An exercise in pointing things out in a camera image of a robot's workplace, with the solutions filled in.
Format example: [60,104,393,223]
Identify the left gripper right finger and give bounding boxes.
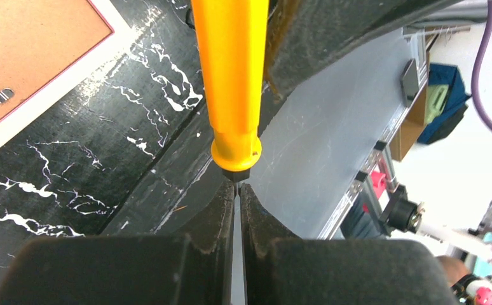
[239,184,456,304]

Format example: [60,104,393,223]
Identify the pink photo frame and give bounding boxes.
[0,1,133,147]

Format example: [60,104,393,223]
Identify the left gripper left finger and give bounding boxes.
[0,182,235,304]

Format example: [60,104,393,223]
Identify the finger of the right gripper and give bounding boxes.
[264,0,454,98]

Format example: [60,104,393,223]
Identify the orange handled screwdriver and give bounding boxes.
[191,0,269,183]

